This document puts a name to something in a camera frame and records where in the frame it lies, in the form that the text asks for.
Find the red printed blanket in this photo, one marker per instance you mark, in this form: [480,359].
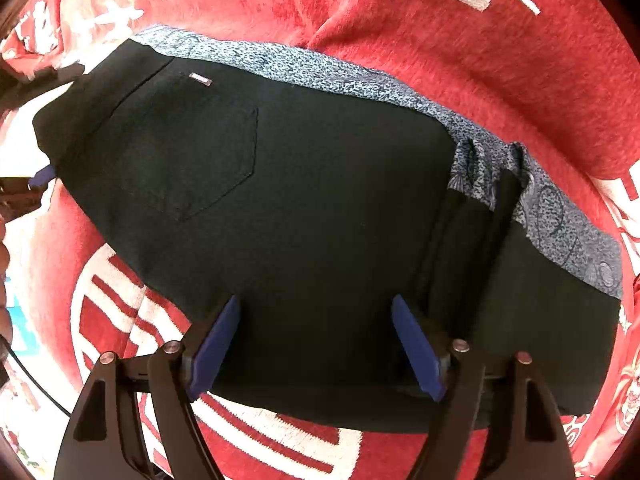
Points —
[450,35]

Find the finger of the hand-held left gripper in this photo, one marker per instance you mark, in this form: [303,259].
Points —
[41,176]
[45,82]

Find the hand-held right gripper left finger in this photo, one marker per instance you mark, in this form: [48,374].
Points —
[215,342]

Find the black pants with floral trim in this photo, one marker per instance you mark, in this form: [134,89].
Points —
[300,210]

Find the person's left hand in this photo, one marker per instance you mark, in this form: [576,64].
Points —
[4,270]

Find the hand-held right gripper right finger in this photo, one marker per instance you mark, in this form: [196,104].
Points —
[415,345]

